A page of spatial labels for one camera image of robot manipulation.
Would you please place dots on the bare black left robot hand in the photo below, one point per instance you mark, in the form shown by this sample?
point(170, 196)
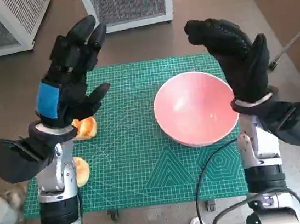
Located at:
point(71, 81)

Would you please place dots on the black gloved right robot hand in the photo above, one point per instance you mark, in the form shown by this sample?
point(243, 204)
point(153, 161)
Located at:
point(243, 61)

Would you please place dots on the ridged orange toy bread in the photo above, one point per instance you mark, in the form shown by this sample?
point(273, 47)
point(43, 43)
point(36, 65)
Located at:
point(88, 128)

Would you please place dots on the pink bowl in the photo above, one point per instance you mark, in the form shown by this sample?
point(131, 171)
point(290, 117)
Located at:
point(193, 106)

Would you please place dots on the round toy bread bun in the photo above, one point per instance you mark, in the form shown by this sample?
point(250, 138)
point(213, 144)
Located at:
point(81, 170)

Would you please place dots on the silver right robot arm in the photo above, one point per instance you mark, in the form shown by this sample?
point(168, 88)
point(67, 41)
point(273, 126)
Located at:
point(261, 158)

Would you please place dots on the wide white mesh cabinet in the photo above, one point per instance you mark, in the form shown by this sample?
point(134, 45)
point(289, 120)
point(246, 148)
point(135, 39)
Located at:
point(23, 12)

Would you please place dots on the green cutting mat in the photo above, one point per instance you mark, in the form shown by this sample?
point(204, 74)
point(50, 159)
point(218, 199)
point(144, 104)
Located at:
point(133, 153)

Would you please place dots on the narrow white mesh cabinet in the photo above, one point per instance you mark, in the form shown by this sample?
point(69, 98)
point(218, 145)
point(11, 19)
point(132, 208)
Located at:
point(127, 1)

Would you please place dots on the black table caster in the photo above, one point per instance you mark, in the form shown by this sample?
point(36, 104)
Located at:
point(210, 205)
point(113, 214)

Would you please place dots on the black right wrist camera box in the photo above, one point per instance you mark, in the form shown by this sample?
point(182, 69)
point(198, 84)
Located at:
point(298, 123)

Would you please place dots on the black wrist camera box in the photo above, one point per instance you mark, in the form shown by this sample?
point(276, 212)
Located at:
point(298, 123)
point(7, 161)

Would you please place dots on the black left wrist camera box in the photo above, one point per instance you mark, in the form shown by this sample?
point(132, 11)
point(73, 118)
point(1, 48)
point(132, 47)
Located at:
point(7, 161)

